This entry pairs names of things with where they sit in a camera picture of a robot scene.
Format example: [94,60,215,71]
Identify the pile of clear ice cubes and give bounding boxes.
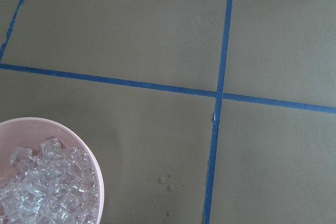
[1,138,99,223]

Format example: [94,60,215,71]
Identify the pink bowl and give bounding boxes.
[1,117,104,223]

